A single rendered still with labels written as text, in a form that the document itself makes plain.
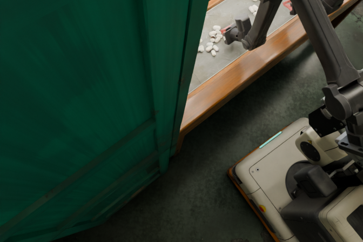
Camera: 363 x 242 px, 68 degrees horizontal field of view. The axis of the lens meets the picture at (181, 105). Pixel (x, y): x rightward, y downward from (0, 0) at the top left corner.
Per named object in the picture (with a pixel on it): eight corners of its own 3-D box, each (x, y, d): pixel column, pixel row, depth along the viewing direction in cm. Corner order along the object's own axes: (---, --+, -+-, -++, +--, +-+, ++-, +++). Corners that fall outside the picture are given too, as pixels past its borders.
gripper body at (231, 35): (221, 32, 124) (232, 34, 118) (237, 21, 127) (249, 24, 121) (225, 44, 128) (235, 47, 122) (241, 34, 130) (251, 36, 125)
